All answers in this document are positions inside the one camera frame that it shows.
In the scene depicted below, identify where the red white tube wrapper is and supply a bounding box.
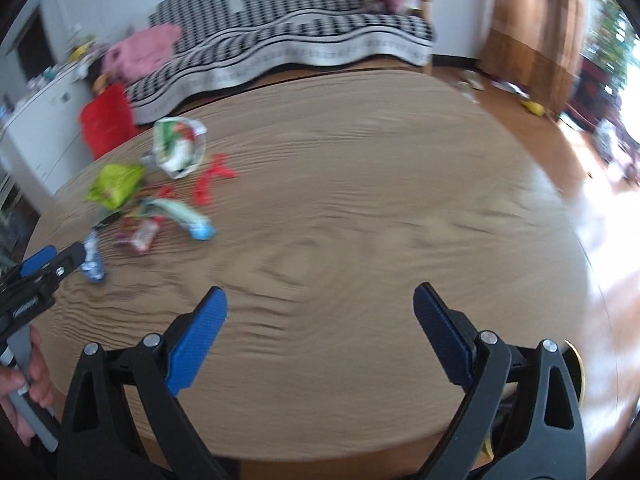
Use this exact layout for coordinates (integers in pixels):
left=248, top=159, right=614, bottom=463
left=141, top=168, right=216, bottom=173
left=114, top=217, right=165, bottom=255

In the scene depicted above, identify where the dark red cabinet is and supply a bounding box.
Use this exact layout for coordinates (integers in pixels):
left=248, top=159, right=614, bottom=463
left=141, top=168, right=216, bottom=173
left=565, top=55, right=631, bottom=133

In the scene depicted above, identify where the green potted plant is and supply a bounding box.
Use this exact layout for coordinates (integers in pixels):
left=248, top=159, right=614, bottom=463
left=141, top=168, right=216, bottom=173
left=582, top=0, right=640, bottom=76

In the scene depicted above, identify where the black white striped sofa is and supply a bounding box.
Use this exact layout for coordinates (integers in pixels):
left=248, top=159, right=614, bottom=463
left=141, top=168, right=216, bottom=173
left=125, top=0, right=436, bottom=126

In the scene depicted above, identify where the gold rimmed bin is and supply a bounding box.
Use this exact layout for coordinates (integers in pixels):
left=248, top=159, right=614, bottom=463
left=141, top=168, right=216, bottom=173
left=564, top=340, right=587, bottom=406

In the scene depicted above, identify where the cluster of small bottles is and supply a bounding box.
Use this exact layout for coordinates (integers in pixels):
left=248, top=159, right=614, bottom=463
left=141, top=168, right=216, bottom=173
left=27, top=62, right=61, bottom=91

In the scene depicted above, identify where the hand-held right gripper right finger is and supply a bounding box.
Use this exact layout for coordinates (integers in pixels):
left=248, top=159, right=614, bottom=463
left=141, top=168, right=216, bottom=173
left=413, top=282, right=587, bottom=480

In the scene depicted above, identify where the blue white wrapper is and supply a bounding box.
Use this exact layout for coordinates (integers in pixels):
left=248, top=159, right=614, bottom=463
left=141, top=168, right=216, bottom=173
left=81, top=231, right=108, bottom=285

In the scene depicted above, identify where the white cabinet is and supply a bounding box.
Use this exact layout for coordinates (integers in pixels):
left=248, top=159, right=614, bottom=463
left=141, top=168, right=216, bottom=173
left=0, top=57, right=108, bottom=196

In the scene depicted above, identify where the pink garment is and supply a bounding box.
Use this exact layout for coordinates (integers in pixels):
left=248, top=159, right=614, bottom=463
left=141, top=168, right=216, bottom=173
left=101, top=25, right=183, bottom=81

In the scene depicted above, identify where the wooden sofa frame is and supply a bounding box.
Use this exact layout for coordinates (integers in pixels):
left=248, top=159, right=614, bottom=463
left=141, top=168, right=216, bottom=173
left=406, top=0, right=435, bottom=78

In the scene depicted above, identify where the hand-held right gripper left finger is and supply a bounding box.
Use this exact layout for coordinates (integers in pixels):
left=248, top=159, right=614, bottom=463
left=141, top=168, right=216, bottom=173
left=56, top=286, right=231, bottom=480

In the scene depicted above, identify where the red plastic chair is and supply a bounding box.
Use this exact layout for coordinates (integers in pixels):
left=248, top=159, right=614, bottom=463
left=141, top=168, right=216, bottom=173
left=80, top=82, right=141, bottom=161

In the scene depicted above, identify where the green snack packet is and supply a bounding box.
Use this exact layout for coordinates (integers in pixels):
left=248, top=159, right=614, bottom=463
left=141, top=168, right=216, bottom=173
left=85, top=164, right=147, bottom=210

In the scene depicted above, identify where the person's left hand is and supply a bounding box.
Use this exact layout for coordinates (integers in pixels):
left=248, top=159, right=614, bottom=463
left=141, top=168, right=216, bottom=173
left=0, top=327, right=53, bottom=446

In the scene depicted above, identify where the white paper scrap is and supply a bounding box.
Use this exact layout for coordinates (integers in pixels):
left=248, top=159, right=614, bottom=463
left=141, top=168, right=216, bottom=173
left=492, top=79, right=528, bottom=97

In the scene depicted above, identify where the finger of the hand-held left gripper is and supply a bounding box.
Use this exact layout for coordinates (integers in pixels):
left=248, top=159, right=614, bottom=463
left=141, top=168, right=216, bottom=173
left=20, top=246, right=57, bottom=277
left=20, top=241, right=87, bottom=286

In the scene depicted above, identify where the brown curtain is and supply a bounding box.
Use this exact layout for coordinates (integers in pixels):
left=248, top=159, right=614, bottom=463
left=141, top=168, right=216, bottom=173
left=477, top=0, right=588, bottom=113

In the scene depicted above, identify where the red plastic clip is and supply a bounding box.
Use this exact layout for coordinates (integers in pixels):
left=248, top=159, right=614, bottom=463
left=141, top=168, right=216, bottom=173
left=192, top=154, right=237, bottom=207

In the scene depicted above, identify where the grey white plastic bag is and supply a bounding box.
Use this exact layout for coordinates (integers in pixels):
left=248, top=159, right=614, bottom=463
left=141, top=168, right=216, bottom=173
left=595, top=119, right=621, bottom=161

